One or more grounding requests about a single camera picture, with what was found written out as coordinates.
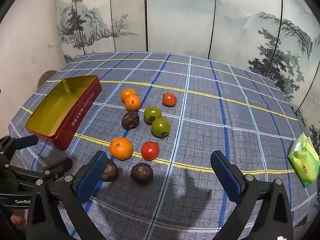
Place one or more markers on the round brown stool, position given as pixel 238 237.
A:
pixel 46 77

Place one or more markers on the red tin box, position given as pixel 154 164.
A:
pixel 57 105

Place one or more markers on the person's left hand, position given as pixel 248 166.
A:
pixel 16 220

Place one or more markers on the green tomato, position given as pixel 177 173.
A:
pixel 160 127
pixel 152 113

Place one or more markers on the dark brown passion fruit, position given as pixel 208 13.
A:
pixel 130 120

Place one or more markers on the blue plaid tablecloth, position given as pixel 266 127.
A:
pixel 200 135

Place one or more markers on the red tomato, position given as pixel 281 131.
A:
pixel 170 100
pixel 150 150

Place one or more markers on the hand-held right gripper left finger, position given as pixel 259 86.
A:
pixel 92 178

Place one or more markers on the dark brown water chestnut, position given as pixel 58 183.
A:
pixel 142 173

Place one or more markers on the orange mandarin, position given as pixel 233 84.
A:
pixel 121 148
pixel 132 103
pixel 126 93

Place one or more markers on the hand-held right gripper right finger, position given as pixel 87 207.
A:
pixel 226 178

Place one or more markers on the green tissue pack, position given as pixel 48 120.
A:
pixel 303 165

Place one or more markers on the painted landscape folding screen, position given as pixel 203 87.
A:
pixel 175 17

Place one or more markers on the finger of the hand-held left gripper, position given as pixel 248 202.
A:
pixel 26 141
pixel 58 167

